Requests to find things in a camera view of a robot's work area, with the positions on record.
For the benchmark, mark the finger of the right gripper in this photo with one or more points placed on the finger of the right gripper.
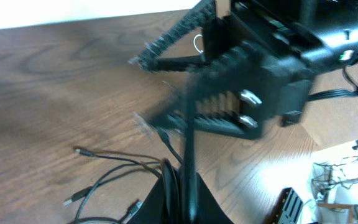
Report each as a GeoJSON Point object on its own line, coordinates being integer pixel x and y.
{"type": "Point", "coordinates": [197, 17]}

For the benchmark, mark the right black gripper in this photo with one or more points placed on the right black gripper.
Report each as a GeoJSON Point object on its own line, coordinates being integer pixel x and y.
{"type": "Point", "coordinates": [262, 60]}

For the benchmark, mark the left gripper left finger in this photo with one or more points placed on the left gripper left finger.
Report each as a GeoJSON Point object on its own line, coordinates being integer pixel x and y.
{"type": "Point", "coordinates": [153, 209]}

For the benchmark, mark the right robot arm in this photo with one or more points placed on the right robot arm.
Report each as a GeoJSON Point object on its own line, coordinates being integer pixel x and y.
{"type": "Point", "coordinates": [343, 37]}

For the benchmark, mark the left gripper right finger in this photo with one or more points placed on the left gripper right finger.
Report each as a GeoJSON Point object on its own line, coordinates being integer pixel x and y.
{"type": "Point", "coordinates": [209, 211]}

